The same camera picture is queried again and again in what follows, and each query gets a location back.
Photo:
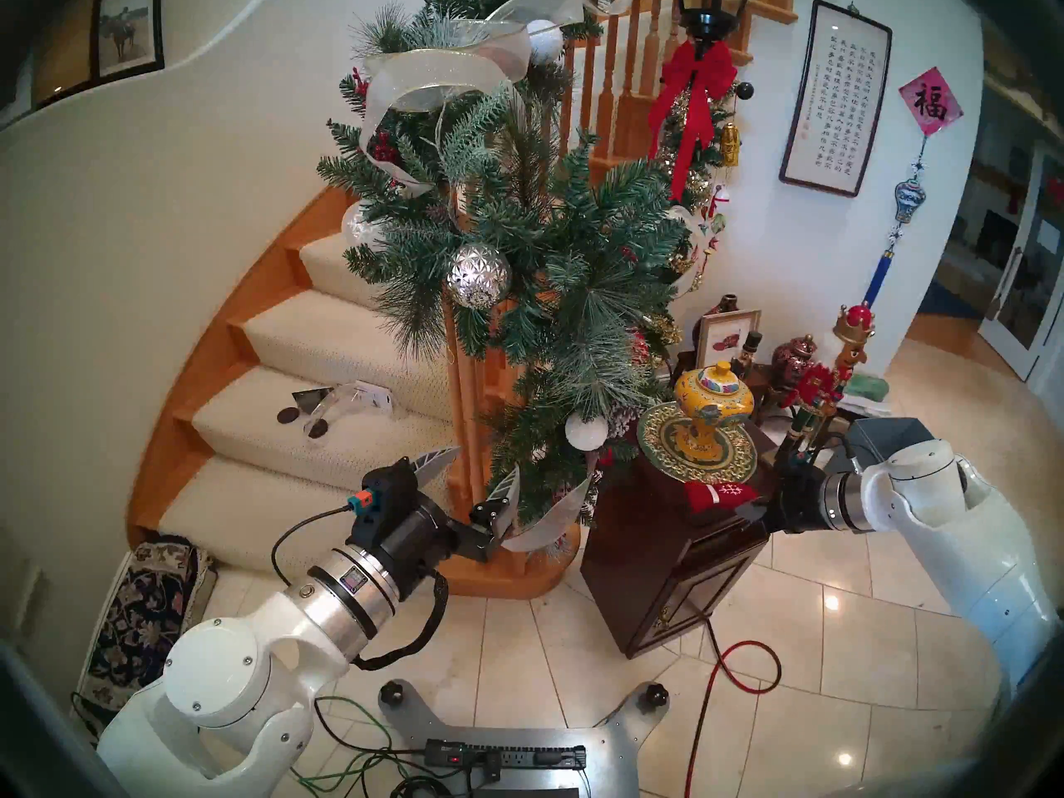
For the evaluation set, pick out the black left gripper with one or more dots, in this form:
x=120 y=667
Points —
x=424 y=551

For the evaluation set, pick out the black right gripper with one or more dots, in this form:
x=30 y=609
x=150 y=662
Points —
x=794 y=505

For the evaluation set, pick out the red knitted mitten ornament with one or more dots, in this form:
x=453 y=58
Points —
x=715 y=499

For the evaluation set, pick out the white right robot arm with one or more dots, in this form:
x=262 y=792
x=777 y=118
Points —
x=972 y=547

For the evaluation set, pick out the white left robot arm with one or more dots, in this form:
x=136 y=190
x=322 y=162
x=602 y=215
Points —
x=224 y=672

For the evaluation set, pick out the white glitter ball ornament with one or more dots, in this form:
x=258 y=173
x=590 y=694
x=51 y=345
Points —
x=587 y=431
x=544 y=41

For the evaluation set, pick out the green jade ornament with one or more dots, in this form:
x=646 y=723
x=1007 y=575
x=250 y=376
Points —
x=869 y=386

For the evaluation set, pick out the red ribbed ball ornament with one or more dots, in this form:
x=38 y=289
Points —
x=638 y=347

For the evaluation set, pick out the silver faceted ball ornament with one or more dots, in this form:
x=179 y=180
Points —
x=479 y=277

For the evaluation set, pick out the gold bell ornament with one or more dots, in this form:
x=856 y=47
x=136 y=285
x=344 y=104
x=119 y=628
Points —
x=730 y=144

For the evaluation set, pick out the dark wooden cabinet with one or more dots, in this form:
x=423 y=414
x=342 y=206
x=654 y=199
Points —
x=657 y=564

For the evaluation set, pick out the ornate round plate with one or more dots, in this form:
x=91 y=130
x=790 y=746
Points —
x=661 y=443

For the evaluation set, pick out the yellow porcelain lidded jar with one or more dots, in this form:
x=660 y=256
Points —
x=715 y=401

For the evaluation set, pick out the dark wooden side table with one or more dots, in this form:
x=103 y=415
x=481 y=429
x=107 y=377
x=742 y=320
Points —
x=761 y=389

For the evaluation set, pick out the clear plastic packaging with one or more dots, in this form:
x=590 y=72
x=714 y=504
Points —
x=357 y=399

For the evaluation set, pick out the large red nutcracker figure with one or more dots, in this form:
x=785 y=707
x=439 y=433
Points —
x=819 y=385

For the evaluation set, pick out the grey plastic bin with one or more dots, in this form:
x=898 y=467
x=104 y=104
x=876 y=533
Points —
x=881 y=439

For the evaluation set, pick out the frosted pinecone cluster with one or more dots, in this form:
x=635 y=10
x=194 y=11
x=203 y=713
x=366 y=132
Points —
x=621 y=422

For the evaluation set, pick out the dark red lidded jar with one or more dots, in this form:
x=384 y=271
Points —
x=794 y=357

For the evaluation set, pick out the small black-hat nutcracker figure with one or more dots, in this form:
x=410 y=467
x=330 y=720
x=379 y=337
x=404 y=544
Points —
x=751 y=347

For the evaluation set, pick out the small white framed picture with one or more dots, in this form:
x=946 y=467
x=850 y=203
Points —
x=723 y=339

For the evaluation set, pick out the black base knob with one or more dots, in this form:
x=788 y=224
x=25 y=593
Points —
x=391 y=692
x=657 y=695

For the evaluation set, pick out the carpeted wooden staircase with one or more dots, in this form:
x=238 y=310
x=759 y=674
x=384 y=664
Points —
x=316 y=339

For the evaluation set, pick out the brown ceramic vase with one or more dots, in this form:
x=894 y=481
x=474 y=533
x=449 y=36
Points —
x=728 y=302

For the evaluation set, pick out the green pine garland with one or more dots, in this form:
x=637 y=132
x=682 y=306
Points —
x=582 y=256

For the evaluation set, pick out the black power strip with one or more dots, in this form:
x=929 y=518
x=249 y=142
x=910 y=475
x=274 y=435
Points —
x=524 y=757

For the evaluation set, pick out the dark floral patterned rug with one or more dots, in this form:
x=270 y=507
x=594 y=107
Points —
x=145 y=613

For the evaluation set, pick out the white glass door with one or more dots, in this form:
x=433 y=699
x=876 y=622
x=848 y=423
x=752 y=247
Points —
x=1027 y=298

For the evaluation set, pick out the blue vase tassel hanging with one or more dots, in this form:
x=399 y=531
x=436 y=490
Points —
x=910 y=198

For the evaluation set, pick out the framed Chinese calligraphy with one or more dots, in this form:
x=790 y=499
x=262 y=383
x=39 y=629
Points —
x=835 y=98

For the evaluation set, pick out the red velvet bow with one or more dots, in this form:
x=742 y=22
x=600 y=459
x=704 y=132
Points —
x=702 y=69

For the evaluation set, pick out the red diamond fu sign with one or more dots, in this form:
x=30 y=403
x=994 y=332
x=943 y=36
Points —
x=931 y=102

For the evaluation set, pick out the black lantern lamp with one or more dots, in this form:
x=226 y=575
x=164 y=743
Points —
x=715 y=2

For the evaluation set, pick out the black framed horse photo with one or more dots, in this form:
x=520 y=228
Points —
x=126 y=32

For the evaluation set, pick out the brown framed picture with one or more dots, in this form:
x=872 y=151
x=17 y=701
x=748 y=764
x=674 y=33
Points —
x=66 y=52

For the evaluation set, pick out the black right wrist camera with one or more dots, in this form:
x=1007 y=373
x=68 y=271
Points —
x=802 y=472

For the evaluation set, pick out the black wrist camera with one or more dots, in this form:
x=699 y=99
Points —
x=395 y=493
x=802 y=472

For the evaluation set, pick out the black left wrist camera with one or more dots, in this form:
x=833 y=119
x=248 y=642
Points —
x=395 y=493

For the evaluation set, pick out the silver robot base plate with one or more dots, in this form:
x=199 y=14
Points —
x=607 y=746

